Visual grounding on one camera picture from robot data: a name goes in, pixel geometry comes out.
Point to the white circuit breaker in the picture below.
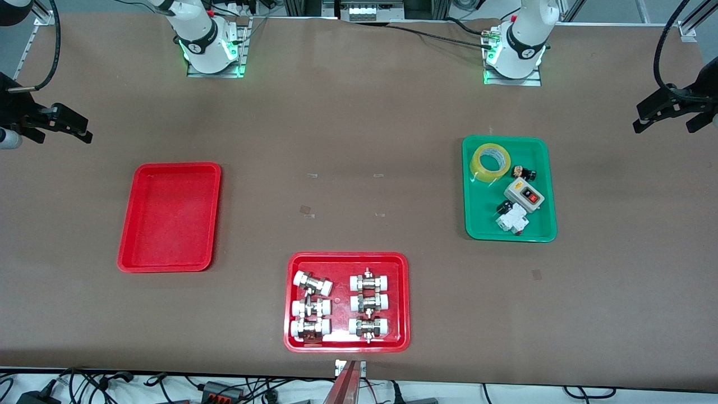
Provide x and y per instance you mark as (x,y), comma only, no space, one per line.
(513,220)

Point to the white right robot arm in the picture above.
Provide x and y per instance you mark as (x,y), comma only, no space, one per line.
(202,39)

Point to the grey terminal box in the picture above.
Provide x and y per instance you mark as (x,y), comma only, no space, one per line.
(370,11)

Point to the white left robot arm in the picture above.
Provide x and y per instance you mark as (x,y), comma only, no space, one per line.
(521,45)

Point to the black round buzzer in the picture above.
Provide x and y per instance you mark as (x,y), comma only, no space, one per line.
(502,207)

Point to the black plug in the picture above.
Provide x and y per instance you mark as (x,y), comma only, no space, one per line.
(415,400)

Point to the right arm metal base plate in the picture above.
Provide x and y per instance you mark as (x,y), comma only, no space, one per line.
(241,56)

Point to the white capped metal pipe fitting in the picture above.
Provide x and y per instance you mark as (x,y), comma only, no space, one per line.
(310,328)
(369,281)
(369,303)
(368,326)
(311,307)
(312,283)

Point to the grey on-off switch box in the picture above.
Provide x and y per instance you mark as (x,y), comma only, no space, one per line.
(524,194)

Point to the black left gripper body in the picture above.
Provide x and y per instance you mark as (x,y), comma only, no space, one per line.
(697,96)

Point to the aluminium frame post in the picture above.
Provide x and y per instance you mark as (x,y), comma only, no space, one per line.
(426,8)
(303,7)

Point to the red plastic tray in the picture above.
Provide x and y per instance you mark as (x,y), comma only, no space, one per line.
(168,224)
(340,280)

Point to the black power adapter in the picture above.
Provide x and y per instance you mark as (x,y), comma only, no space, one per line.
(36,397)

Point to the black orange power brick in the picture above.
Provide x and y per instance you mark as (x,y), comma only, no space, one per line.
(223,391)

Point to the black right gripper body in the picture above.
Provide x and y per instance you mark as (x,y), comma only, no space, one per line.
(12,108)

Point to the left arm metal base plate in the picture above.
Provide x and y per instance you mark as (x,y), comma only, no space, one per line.
(533,80)

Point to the small brass black connector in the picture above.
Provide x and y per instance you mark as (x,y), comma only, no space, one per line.
(523,172)

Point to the green plastic tray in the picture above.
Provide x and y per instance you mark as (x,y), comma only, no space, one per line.
(482,213)

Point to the small silver bracket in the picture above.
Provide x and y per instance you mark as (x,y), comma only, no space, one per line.
(339,367)

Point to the red aluminium rail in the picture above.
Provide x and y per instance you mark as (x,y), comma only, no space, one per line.
(343,387)

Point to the silver corner bracket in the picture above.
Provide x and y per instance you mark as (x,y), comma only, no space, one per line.
(45,19)
(688,32)

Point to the yellow tape roll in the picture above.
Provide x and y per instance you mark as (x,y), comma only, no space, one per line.
(481,174)

